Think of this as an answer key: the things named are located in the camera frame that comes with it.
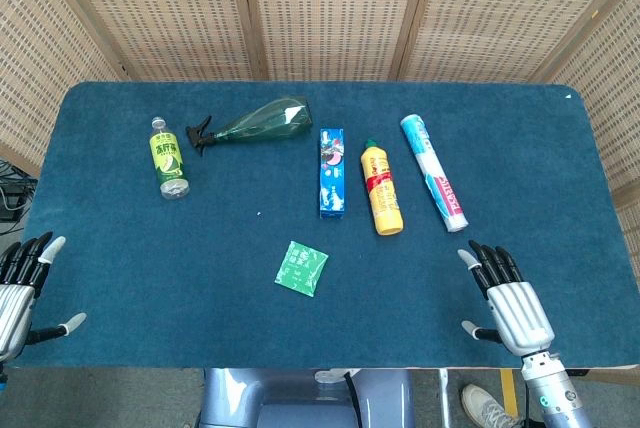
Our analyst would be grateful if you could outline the woven folding screen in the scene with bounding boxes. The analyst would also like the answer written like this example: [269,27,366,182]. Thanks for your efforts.
[0,0,640,269]

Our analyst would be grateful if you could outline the grey robot body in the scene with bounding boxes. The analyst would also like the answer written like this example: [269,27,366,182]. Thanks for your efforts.
[195,367,417,428]

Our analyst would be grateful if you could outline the green spray bottle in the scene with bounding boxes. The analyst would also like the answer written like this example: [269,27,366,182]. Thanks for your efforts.
[185,94,313,158]

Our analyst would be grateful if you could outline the blue toothpaste box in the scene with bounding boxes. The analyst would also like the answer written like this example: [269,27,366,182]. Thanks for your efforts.
[318,127,348,221]

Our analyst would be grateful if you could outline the small green packet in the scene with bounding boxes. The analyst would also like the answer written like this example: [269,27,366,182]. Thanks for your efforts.
[274,240,330,300]

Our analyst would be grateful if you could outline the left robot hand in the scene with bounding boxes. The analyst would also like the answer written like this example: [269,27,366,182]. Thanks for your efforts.
[0,231,88,362]

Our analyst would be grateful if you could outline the blue table mat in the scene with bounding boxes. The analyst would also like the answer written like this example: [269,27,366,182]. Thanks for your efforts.
[3,81,636,369]

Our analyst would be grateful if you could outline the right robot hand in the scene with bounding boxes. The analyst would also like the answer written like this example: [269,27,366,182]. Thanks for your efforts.
[457,240,557,357]

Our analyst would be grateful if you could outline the white sneaker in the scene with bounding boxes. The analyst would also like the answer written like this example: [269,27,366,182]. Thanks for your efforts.
[460,383,521,428]

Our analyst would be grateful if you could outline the green label drink bottle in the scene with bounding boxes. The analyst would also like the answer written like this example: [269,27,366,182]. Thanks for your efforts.
[150,116,192,202]

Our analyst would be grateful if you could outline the black cables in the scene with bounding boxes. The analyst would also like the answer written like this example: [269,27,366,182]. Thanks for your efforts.
[0,157,39,237]

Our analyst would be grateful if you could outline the yellow squeeze bottle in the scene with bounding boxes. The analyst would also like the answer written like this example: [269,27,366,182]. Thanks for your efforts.
[360,138,405,237]

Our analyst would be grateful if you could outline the blue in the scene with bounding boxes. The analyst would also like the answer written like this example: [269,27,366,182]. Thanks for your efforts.
[399,114,470,234]

